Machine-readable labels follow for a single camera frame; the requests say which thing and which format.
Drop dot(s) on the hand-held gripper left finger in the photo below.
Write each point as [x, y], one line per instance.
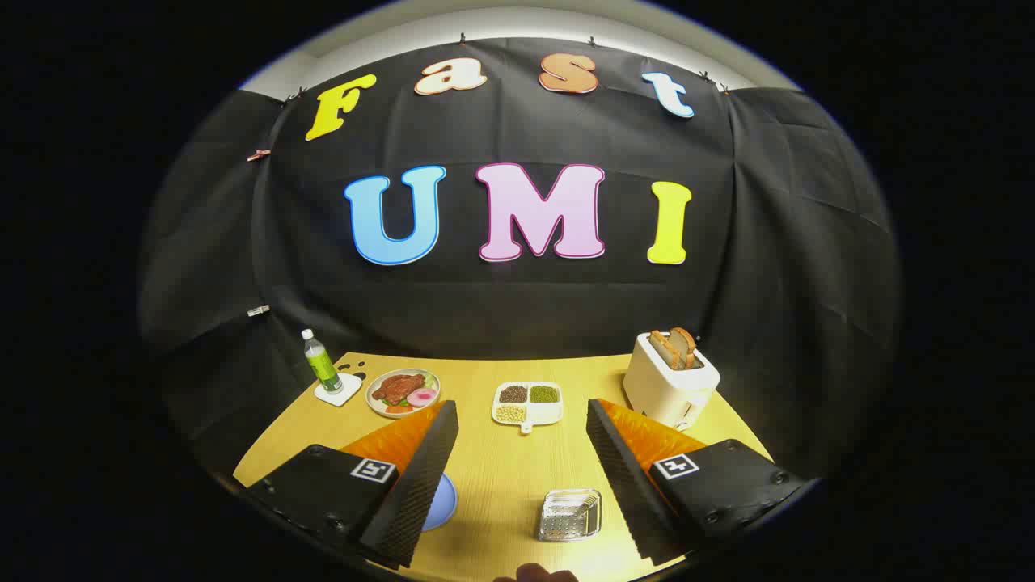
[420, 485]

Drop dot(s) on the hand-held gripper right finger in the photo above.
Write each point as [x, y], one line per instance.
[623, 485]

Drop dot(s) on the blue plate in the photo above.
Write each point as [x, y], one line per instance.
[443, 501]

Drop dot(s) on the perforated metal tray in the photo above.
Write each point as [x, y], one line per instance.
[566, 521]

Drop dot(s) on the pink ham slice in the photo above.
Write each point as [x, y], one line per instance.
[422, 397]

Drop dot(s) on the white plate of food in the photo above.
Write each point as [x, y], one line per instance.
[433, 386]

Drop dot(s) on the brown meat piece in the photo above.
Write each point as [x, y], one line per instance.
[396, 388]

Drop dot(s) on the white divided bean dish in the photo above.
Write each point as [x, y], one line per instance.
[550, 414]

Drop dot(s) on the white toaster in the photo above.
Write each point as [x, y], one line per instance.
[659, 388]

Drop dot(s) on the white square coaster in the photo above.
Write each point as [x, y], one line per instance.
[346, 393]

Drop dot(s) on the toast bread slice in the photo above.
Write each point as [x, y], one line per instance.
[686, 343]
[663, 349]

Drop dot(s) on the green drink bottle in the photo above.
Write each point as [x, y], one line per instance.
[322, 368]

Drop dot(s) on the red cloth clip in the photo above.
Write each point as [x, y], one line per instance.
[259, 154]

